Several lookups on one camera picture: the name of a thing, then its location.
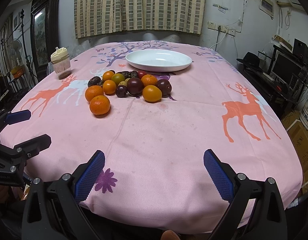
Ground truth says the small dark plum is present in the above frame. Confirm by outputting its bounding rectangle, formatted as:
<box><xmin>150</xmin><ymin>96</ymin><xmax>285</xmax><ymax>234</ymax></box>
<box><xmin>115</xmin><ymin>85</ymin><xmax>128</xmax><ymax>98</ymax></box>

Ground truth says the black metal rack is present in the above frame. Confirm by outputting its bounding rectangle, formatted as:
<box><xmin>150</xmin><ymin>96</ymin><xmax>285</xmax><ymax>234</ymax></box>
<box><xmin>236</xmin><ymin>45</ymin><xmax>308</xmax><ymax>118</ymax></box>

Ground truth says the green yellow plum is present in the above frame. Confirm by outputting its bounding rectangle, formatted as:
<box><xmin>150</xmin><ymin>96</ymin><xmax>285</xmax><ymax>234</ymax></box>
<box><xmin>111</xmin><ymin>73</ymin><xmax>126</xmax><ymax>86</ymax></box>

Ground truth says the white electrical panel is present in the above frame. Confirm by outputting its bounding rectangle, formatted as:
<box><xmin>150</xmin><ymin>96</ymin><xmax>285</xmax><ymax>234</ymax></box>
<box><xmin>259</xmin><ymin>0</ymin><xmax>274</xmax><ymax>18</ymax></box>

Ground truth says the white oval plate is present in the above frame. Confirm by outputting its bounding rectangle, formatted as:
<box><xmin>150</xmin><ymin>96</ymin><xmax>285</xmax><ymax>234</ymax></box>
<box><xmin>125</xmin><ymin>49</ymin><xmax>193</xmax><ymax>72</ymax></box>

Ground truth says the large dark purple plum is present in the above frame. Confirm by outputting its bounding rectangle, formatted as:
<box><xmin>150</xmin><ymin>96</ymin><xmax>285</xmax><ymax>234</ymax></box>
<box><xmin>127</xmin><ymin>77</ymin><xmax>144</xmax><ymax>96</ymax></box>

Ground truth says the dark water chestnut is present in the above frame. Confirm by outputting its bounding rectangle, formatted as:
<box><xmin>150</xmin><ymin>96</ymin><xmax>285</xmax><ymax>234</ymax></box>
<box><xmin>87</xmin><ymin>76</ymin><xmax>102</xmax><ymax>87</ymax></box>

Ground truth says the dark wrinkled passion fruit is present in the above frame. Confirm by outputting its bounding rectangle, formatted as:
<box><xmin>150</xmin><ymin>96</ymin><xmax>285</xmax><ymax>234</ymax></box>
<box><xmin>118</xmin><ymin>71</ymin><xmax>131</xmax><ymax>79</ymax></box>

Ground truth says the small orange mandarin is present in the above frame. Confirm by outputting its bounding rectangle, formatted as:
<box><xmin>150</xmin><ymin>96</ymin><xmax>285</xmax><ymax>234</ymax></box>
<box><xmin>102</xmin><ymin>80</ymin><xmax>117</xmax><ymax>95</ymax></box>

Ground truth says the plastic jar with cream lid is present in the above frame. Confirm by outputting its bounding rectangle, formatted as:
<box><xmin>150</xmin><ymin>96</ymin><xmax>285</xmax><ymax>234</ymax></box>
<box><xmin>51</xmin><ymin>47</ymin><xmax>71</xmax><ymax>79</ymax></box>

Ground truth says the black hat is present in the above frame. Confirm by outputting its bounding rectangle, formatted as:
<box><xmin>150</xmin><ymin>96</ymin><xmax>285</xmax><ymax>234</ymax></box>
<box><xmin>236</xmin><ymin>52</ymin><xmax>260</xmax><ymax>67</ymax></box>

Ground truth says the person's right hand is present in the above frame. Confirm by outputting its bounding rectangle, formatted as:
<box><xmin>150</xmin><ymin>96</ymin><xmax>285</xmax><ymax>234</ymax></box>
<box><xmin>161</xmin><ymin>230</ymin><xmax>180</xmax><ymax>240</ymax></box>

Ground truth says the air conditioner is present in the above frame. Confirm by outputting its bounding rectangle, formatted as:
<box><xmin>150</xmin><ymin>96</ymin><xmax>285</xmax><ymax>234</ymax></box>
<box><xmin>288</xmin><ymin>0</ymin><xmax>305</xmax><ymax>12</ymax></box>

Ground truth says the pink deer print tablecloth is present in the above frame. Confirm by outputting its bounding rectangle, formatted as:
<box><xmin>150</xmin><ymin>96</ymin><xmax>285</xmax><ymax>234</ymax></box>
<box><xmin>0</xmin><ymin>41</ymin><xmax>303</xmax><ymax>233</ymax></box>

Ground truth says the cardboard box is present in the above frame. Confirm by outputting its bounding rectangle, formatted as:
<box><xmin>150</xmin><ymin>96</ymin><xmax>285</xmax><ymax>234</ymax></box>
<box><xmin>282</xmin><ymin>111</ymin><xmax>308</xmax><ymax>194</ymax></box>

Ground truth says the computer monitor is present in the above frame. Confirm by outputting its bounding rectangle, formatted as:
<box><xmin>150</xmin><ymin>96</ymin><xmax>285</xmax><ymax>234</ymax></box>
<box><xmin>271</xmin><ymin>51</ymin><xmax>302</xmax><ymax>87</ymax></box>

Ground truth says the red cherry tomato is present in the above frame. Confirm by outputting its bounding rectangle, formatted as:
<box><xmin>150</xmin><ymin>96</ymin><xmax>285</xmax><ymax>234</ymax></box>
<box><xmin>137</xmin><ymin>70</ymin><xmax>147</xmax><ymax>79</ymax></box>

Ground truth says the checkered beige curtain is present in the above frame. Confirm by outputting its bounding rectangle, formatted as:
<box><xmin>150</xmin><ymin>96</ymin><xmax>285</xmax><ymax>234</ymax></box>
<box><xmin>74</xmin><ymin>0</ymin><xmax>206</xmax><ymax>38</ymax></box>

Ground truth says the white power strip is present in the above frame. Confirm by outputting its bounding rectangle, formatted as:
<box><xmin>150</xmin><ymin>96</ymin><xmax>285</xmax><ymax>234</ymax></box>
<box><xmin>207</xmin><ymin>21</ymin><xmax>236</xmax><ymax>36</ymax></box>

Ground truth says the tan longan back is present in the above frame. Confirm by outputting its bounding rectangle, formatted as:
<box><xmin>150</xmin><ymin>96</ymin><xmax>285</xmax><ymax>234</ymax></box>
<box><xmin>119</xmin><ymin>81</ymin><xmax>127</xmax><ymax>86</ymax></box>

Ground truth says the dark framed painting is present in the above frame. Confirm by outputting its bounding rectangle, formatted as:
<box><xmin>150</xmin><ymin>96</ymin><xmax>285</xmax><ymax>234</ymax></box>
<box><xmin>30</xmin><ymin>0</ymin><xmax>59</xmax><ymax>81</ymax></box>

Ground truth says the black tripod stand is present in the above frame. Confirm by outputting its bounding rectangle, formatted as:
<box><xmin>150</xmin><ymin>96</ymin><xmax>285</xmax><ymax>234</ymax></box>
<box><xmin>20</xmin><ymin>9</ymin><xmax>37</xmax><ymax>88</ymax></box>

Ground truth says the black speaker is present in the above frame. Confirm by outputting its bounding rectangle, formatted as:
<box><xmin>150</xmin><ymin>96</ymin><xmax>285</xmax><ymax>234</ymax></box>
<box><xmin>293</xmin><ymin>38</ymin><xmax>308</xmax><ymax>64</ymax></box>

